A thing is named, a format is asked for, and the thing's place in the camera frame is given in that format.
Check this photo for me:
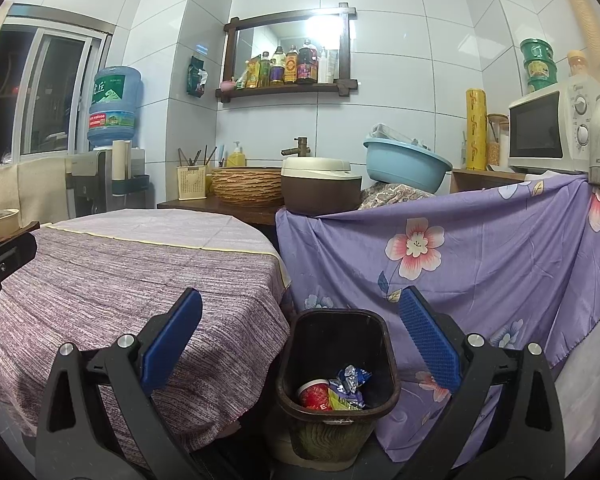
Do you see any brown patterned cloth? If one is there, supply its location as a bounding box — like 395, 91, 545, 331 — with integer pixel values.
357, 182, 436, 211

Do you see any brown bottle with yellow label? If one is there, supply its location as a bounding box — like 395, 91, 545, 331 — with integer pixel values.
284, 44, 299, 84

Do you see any bundle of dark chopsticks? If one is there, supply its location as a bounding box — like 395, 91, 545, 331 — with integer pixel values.
177, 145, 218, 167

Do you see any bronze faucet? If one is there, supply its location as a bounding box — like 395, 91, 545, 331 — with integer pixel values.
281, 136, 312, 157

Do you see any white microwave oven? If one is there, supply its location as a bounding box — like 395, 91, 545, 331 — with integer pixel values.
507, 76, 600, 173

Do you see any blue snack packet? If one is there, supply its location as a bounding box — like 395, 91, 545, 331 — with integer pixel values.
327, 365, 372, 408

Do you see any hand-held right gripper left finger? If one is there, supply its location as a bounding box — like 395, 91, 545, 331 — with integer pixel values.
32, 287, 211, 480

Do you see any red cylindrical canister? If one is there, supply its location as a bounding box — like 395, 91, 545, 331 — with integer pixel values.
296, 379, 333, 412

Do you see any dark bottle with pale label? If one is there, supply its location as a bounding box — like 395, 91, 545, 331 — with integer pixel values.
270, 46, 286, 86

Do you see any yellow sachet packet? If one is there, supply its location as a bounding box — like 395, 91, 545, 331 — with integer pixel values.
237, 57, 261, 90

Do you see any purple striped tablecloth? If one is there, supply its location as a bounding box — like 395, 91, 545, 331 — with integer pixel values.
0, 207, 292, 468

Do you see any yellow green packet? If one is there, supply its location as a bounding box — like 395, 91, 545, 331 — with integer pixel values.
327, 392, 363, 412

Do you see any blue water jug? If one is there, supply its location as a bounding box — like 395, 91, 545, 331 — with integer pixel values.
86, 66, 143, 150

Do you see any light blue plastic basin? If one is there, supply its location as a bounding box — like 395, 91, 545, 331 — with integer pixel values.
363, 137, 453, 195

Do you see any woven basket wash basin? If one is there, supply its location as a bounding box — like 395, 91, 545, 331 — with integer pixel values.
211, 166, 285, 207

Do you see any sliding glass window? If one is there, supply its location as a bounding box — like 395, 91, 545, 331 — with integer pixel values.
0, 2, 115, 158

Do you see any large dark sauce bottle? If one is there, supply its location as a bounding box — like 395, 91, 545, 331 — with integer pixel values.
296, 39, 318, 84

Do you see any dark trash bin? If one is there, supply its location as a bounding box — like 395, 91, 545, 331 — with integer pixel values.
275, 308, 402, 463

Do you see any brown and cream rice cooker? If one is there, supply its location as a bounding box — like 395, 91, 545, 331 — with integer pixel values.
280, 156, 363, 213

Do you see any yellow wrapped roll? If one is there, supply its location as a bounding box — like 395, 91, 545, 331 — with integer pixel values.
465, 87, 490, 171

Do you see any clear plastic bag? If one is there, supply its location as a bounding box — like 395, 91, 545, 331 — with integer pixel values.
370, 122, 433, 148

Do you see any wooden side cabinet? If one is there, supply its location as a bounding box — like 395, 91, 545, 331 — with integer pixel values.
450, 167, 528, 195

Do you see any plastic jar with orange contents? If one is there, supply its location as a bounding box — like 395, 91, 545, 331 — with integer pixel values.
567, 50, 590, 78

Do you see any beige cloth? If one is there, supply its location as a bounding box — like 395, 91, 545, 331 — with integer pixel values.
0, 157, 71, 231

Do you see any cream utensil holder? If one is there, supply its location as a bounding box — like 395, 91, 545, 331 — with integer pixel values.
176, 165, 208, 202

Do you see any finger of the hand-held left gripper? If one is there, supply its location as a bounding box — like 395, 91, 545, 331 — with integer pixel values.
0, 232, 38, 291

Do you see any glass jar with cork lid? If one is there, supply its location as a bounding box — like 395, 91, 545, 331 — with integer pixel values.
486, 113, 510, 168

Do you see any purple floral cloth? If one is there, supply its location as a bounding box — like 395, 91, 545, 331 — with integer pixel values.
275, 167, 600, 463

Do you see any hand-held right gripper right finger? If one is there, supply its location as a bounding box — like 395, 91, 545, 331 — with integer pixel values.
399, 286, 567, 480

